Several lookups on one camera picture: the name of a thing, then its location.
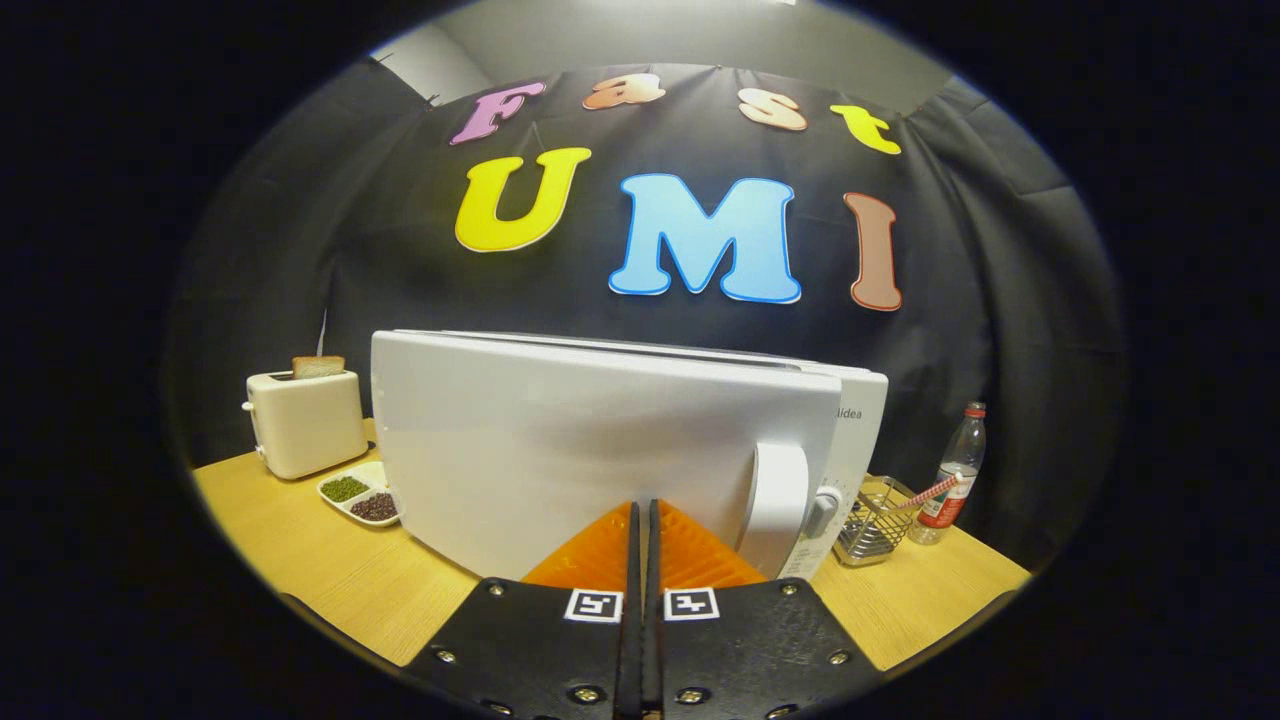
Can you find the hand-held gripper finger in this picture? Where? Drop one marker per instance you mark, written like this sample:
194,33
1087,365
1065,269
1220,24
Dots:
652,650
630,650

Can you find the white divided dish with beans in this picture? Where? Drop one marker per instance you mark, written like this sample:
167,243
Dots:
362,498

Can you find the toast bread slice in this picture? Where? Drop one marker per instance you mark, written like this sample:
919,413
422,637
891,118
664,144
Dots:
318,367

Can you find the clear plastic bottle red label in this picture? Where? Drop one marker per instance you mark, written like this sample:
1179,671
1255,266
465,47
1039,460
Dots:
958,465

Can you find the red striped straw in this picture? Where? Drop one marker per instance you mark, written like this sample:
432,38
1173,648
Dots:
930,492

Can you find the white microwave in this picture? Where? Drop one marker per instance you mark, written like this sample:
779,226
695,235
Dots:
560,450

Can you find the cream toaster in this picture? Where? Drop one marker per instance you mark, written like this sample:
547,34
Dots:
305,425

